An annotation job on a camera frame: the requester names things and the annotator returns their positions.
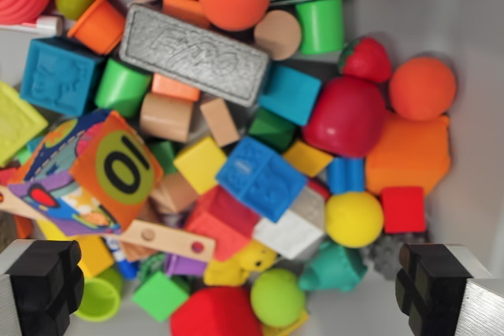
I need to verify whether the blue cylinder block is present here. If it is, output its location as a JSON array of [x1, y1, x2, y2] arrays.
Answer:
[[326, 157, 365, 195]]

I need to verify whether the red embossed rubber block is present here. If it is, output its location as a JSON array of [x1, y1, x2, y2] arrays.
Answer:
[[183, 185, 261, 263]]

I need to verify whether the red cube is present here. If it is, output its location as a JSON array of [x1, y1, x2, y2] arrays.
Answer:
[[380, 185, 428, 234]]

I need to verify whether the teal embossed rubber cube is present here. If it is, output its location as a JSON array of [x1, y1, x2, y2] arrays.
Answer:
[[19, 35, 106, 117]]

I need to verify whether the white silver block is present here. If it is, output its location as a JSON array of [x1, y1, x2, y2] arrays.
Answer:
[[251, 186, 327, 261]]

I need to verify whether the lime green cup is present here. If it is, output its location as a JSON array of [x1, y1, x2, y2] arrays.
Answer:
[[73, 267, 124, 323]]

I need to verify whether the wooden half-round block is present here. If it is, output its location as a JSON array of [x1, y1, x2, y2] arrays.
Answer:
[[139, 92, 195, 143]]

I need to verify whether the lime green ball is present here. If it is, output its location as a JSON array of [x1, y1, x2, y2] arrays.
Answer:
[[250, 268, 307, 328]]

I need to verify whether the yellow wooden block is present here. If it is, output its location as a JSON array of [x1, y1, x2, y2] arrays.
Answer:
[[37, 220, 116, 279]]

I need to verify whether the grey gear toy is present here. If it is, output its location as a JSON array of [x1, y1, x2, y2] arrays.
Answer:
[[361, 233, 428, 280]]

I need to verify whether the green embossed rubber block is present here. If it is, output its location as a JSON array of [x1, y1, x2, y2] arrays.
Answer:
[[13, 146, 35, 164]]

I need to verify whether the brown wooden block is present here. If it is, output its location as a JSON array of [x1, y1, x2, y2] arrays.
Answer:
[[149, 172, 200, 215]]

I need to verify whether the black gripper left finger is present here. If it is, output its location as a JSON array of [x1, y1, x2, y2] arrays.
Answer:
[[0, 239, 85, 336]]

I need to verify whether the small yellow cube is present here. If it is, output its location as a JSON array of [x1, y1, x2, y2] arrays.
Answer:
[[282, 138, 334, 179]]

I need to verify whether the small wooden rectangular block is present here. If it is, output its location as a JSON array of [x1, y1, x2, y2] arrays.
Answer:
[[199, 97, 241, 148]]

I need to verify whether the blue embossed rubber block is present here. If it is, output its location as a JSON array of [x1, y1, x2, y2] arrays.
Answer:
[[215, 135, 308, 223]]

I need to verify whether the yellow ball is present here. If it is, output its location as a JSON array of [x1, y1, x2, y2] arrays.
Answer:
[[324, 190, 384, 249]]

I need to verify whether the teal plain block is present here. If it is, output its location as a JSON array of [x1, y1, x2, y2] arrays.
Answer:
[[258, 64, 323, 127]]

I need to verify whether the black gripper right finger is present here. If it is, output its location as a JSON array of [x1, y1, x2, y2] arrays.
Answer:
[[395, 242, 504, 336]]

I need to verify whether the green wooden block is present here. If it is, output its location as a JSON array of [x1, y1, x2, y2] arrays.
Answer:
[[148, 139, 179, 175]]

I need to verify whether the red rounded toy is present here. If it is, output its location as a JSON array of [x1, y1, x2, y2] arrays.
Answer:
[[169, 286, 264, 336]]

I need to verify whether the red toy strawberry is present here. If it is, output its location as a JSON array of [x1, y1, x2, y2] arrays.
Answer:
[[338, 36, 393, 84]]

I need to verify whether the white and red marker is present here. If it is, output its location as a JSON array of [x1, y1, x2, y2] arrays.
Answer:
[[0, 15, 66, 38]]

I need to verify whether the orange flat block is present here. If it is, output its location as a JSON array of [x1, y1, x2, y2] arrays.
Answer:
[[150, 72, 202, 102]]

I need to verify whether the dark green block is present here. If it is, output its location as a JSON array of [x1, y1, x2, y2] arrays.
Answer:
[[247, 107, 297, 153]]

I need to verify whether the yellow-green embossed rubber block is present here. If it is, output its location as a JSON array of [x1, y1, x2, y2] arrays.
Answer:
[[0, 80, 50, 168]]

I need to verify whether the teal rubber animal toy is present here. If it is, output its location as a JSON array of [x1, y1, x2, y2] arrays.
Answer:
[[297, 240, 369, 294]]

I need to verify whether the bright green cube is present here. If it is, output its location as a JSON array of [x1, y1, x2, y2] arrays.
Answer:
[[132, 271, 191, 323]]

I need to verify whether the short wooden cylinder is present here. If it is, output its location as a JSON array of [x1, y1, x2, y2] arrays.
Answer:
[[253, 9, 302, 61]]

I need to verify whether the orange soft block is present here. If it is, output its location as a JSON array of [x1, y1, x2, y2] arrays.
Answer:
[[364, 110, 452, 197]]

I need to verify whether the red toy apple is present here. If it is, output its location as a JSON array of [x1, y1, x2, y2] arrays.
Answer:
[[302, 75, 387, 158]]

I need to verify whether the orange rectangular block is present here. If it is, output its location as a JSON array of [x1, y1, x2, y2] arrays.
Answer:
[[161, 0, 212, 30]]

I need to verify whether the purple plastic cup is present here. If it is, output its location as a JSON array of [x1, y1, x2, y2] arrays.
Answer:
[[163, 252, 208, 278]]

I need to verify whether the fabric cube with number ten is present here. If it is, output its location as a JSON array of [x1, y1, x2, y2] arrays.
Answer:
[[6, 109, 165, 237]]

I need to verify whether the yellow rubber duck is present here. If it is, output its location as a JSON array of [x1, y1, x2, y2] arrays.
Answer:
[[202, 238, 278, 287]]

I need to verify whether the grey Expo whiteboard eraser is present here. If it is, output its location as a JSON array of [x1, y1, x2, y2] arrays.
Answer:
[[118, 2, 271, 108]]

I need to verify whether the wooden strip with holes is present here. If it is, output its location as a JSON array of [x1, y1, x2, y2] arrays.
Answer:
[[0, 185, 217, 263]]

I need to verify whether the orange plastic cup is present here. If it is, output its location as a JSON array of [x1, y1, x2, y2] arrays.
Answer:
[[66, 0, 127, 56]]

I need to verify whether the green cylinder block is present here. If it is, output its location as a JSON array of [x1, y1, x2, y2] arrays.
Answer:
[[94, 57, 153, 119]]

